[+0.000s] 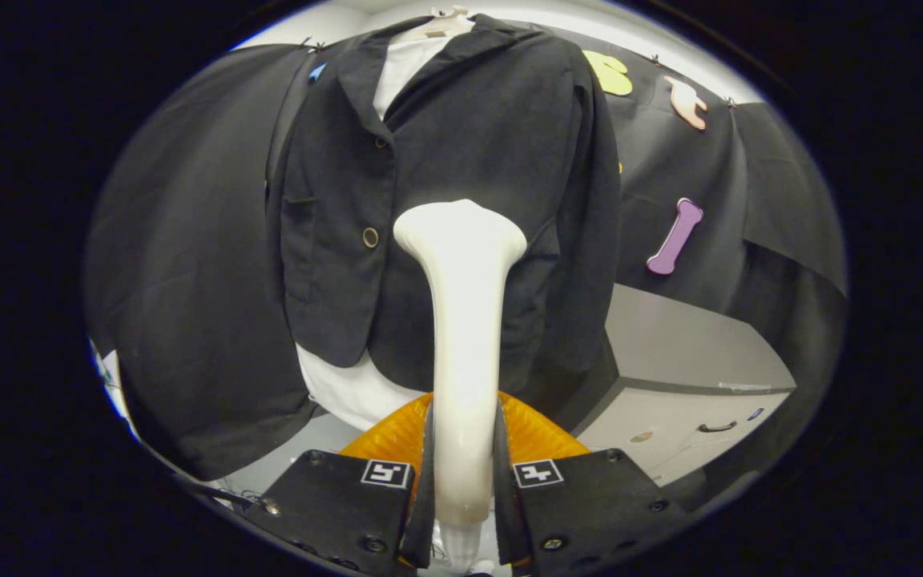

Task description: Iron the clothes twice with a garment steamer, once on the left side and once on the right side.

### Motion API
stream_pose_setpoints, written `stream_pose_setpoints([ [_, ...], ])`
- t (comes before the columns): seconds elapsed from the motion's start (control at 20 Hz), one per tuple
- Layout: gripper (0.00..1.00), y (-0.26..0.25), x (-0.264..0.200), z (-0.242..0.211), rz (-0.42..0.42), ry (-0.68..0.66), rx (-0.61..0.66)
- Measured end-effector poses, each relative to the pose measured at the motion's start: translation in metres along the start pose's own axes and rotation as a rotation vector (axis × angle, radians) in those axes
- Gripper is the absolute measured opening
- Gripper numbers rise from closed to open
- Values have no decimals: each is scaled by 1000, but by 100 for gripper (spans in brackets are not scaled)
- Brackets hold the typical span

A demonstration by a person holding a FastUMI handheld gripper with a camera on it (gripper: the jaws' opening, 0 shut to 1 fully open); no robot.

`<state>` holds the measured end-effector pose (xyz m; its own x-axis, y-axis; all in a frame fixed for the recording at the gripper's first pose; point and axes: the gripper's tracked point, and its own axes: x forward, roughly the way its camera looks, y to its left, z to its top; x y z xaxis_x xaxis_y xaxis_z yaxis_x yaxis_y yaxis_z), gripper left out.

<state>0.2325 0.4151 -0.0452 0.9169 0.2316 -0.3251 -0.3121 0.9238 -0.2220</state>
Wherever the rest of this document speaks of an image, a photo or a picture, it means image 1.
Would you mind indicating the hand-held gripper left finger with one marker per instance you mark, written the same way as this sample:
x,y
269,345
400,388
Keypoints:
x,y
333,513

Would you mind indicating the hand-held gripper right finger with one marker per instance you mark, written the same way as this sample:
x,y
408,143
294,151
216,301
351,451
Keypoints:
x,y
582,505

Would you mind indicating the white shirt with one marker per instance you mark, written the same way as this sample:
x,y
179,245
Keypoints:
x,y
349,393

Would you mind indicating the white garment steamer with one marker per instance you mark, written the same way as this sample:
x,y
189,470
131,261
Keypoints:
x,y
465,336

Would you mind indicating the black suit jacket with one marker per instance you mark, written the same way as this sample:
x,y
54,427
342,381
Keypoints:
x,y
493,136

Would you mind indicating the white clothes hanger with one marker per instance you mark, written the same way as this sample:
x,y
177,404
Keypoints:
x,y
437,24

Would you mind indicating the grey cabinet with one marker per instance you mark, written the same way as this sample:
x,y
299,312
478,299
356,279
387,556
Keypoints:
x,y
670,344

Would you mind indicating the black backdrop cloth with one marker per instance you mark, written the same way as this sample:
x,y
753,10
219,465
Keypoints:
x,y
189,280

